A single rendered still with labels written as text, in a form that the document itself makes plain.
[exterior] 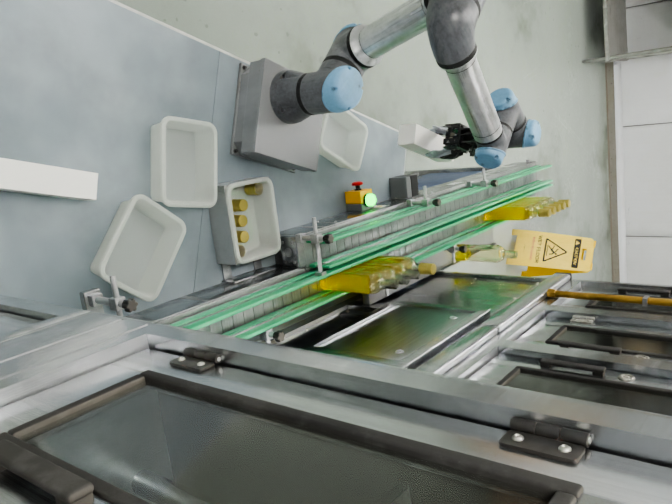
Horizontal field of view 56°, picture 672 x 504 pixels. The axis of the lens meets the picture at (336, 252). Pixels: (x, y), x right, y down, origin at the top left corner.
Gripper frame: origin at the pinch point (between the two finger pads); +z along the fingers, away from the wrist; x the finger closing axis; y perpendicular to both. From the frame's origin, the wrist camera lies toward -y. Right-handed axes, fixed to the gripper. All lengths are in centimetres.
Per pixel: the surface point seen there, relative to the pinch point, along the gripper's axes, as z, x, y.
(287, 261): 25, 42, 33
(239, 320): 21, 59, 53
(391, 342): -10, 61, 26
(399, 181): 28.9, 5.9, -26.7
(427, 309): -4, 52, 0
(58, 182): 28, 32, 103
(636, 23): 80, -252, -498
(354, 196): 29.4, 16.1, -1.1
